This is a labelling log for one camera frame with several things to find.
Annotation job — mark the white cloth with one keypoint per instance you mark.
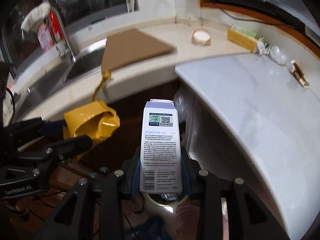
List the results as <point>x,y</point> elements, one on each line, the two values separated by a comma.
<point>35,17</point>

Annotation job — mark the green box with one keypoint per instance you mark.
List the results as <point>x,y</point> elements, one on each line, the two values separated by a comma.
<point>246,32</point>

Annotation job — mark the white printed carton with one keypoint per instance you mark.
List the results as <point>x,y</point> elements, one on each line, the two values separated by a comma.
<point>160,142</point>

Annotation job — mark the teal cabinet knob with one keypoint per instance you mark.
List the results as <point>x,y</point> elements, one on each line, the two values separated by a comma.
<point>103,170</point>
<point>93,175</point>

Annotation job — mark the long yellow box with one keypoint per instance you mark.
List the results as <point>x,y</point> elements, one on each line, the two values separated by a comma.
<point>242,40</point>

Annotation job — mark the yellow plastic bag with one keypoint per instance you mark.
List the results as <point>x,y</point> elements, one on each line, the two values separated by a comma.
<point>92,122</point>

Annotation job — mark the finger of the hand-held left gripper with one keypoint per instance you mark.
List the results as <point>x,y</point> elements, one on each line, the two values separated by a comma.
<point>65,148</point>
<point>37,128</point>

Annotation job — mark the stainless steel sink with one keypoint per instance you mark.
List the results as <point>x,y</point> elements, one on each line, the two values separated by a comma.
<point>82,66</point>

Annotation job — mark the round trash bin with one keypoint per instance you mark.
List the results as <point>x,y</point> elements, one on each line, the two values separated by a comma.
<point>160,203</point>

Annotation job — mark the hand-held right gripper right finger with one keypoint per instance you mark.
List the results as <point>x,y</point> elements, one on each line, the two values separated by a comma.
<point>186,180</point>

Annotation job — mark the small crumpled wrapper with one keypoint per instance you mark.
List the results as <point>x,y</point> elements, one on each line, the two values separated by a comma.
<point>262,47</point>

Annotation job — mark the brown cardboard sheet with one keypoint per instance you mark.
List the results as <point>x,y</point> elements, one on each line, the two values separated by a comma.
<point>135,47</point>

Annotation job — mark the white cup with pink lid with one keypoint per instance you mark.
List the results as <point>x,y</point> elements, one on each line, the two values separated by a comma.
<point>201,37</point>

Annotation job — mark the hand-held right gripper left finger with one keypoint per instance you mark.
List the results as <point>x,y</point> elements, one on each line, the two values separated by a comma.
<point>135,177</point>

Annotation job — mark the red printed package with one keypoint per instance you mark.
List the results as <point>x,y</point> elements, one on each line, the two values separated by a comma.
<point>47,37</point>

